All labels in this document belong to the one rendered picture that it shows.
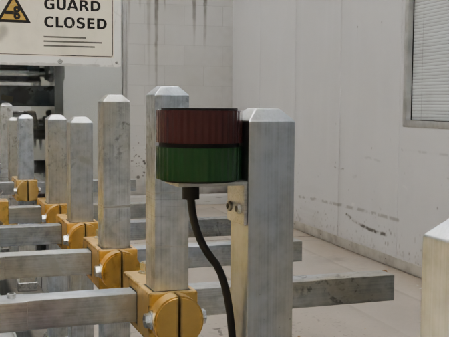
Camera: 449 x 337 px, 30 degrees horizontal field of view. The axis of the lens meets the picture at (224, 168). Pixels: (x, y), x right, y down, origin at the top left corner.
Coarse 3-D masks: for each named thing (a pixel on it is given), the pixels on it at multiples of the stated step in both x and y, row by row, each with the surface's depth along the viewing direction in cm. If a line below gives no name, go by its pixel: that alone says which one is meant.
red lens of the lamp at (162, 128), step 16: (160, 112) 57; (176, 112) 55; (192, 112) 55; (208, 112) 55; (224, 112) 56; (240, 112) 57; (160, 128) 57; (176, 128) 56; (192, 128) 55; (208, 128) 55; (224, 128) 56; (240, 128) 57
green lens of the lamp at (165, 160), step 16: (160, 160) 57; (176, 160) 56; (192, 160) 55; (208, 160) 55; (224, 160) 56; (240, 160) 57; (160, 176) 57; (176, 176) 56; (192, 176) 55; (208, 176) 55; (224, 176) 56; (240, 176) 57
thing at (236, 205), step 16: (160, 144) 57; (176, 144) 56; (192, 144) 55; (208, 144) 56; (224, 144) 56; (192, 192) 58; (240, 192) 58; (192, 208) 58; (240, 208) 58; (192, 224) 58; (208, 256) 59; (224, 288) 59; (224, 304) 59
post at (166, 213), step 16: (160, 96) 81; (176, 96) 82; (160, 192) 82; (176, 192) 82; (160, 208) 82; (176, 208) 82; (160, 224) 82; (176, 224) 82; (160, 240) 82; (176, 240) 83; (160, 256) 82; (176, 256) 83; (160, 272) 82; (176, 272) 83; (160, 288) 82; (176, 288) 83
